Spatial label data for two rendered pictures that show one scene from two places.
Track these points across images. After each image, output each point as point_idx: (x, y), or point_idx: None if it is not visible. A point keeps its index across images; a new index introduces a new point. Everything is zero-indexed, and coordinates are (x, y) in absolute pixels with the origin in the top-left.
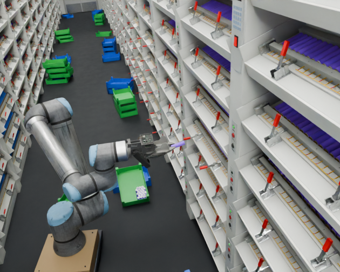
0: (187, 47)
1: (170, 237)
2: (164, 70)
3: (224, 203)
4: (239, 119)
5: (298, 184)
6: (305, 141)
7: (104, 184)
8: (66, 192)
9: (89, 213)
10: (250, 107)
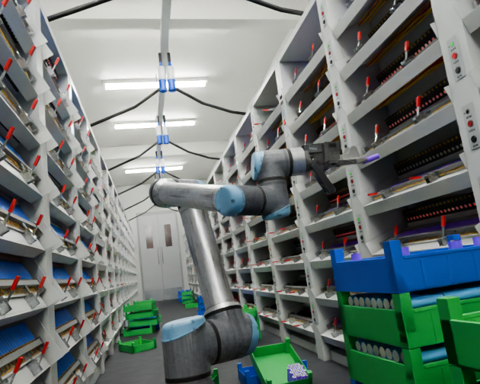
0: (350, 102)
1: None
2: (313, 192)
3: (462, 236)
4: (458, 21)
5: None
6: None
7: (275, 197)
8: (222, 198)
9: (229, 334)
10: (468, 3)
